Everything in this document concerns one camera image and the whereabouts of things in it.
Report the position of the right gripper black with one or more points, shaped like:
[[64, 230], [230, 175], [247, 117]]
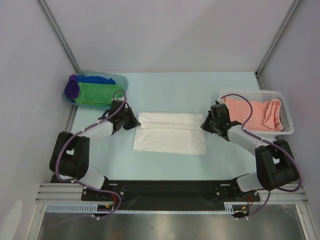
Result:
[[212, 122]]

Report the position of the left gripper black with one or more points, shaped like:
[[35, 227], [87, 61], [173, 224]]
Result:
[[134, 122]]

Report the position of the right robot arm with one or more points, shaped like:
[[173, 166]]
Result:
[[275, 166]]

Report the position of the pink striped towel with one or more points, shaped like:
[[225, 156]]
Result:
[[261, 116]]

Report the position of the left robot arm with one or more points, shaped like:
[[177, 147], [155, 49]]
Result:
[[70, 160]]

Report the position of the green towel in tray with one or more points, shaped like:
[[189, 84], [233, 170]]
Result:
[[98, 95]]

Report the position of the slotted white cable duct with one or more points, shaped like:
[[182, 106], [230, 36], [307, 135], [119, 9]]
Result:
[[92, 208]]

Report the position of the white towel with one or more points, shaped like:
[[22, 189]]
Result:
[[176, 133]]

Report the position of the white perforated plastic basket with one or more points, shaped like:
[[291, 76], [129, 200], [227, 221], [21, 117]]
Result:
[[262, 96]]

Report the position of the blue towel in tray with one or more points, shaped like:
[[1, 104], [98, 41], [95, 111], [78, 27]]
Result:
[[95, 80]]

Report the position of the purple towel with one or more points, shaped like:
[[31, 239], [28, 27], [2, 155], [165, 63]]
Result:
[[72, 89]]

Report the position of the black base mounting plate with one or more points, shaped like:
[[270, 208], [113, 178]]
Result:
[[170, 195]]

